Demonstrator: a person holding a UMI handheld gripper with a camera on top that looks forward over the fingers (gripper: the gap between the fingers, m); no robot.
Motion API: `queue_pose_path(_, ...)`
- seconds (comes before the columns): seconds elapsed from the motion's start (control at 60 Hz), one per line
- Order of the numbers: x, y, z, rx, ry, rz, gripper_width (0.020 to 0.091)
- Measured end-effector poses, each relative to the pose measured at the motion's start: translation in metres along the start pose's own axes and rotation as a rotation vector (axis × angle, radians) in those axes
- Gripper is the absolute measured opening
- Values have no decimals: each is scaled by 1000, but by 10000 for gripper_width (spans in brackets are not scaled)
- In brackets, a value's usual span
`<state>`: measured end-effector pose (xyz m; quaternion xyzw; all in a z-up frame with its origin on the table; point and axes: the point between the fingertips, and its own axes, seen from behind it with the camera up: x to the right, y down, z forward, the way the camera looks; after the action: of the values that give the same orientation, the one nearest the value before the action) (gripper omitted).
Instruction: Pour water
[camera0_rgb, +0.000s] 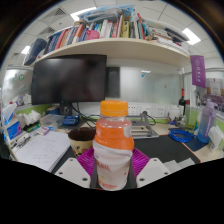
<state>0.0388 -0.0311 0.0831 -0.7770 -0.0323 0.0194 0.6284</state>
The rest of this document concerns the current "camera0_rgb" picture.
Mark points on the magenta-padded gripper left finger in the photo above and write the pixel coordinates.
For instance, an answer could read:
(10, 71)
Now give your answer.
(71, 171)

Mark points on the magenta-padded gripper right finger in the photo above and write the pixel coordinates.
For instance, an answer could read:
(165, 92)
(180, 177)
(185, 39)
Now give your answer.
(153, 171)

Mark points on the orange-capped drink bottle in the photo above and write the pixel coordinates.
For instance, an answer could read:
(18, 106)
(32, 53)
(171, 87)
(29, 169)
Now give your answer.
(113, 140)

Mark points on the purple water bottle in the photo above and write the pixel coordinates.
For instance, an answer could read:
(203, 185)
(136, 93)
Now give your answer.
(205, 128)

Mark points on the black red-edged desk mat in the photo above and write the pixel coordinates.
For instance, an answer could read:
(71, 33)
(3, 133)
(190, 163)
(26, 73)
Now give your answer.
(160, 146)

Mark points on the white paper sheets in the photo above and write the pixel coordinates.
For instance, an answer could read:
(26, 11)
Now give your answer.
(180, 164)

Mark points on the brown floral cup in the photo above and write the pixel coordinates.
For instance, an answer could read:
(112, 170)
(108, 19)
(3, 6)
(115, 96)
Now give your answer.
(80, 140)

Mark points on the white open paper notebook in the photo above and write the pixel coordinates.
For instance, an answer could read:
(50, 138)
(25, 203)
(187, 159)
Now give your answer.
(43, 150)

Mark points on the grey metal laptop stand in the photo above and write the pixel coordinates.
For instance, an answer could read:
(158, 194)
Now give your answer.
(141, 131)

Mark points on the small blue electronic box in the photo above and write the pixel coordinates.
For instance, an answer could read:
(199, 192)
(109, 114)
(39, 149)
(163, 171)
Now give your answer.
(71, 120)

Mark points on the clear plastic container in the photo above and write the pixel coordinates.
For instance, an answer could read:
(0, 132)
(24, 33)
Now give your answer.
(51, 120)

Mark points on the white jar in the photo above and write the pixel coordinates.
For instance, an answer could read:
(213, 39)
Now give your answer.
(173, 114)

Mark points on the white crumpled tissues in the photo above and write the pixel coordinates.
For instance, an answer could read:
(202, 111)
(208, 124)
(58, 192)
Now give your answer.
(30, 118)

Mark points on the blue tissue box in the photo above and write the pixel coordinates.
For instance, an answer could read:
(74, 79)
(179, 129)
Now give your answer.
(13, 130)

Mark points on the white tissue pack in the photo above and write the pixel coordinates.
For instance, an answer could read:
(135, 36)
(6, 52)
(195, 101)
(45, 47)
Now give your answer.
(216, 136)

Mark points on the dark wine bottle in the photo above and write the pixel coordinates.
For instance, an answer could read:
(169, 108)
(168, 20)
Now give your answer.
(182, 103)

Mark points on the black computer monitor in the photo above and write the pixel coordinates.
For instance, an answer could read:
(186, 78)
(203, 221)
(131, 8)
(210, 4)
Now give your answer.
(66, 78)

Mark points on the group photo poster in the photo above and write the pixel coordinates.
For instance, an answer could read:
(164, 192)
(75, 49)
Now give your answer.
(213, 96)

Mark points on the purple hanging banner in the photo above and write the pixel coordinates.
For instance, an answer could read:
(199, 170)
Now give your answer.
(198, 71)

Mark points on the white shelf with books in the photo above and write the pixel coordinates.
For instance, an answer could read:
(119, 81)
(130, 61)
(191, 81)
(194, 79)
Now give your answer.
(116, 48)

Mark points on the white wall power socket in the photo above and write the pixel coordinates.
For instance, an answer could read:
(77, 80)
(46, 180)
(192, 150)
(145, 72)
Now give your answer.
(146, 110)
(132, 109)
(160, 111)

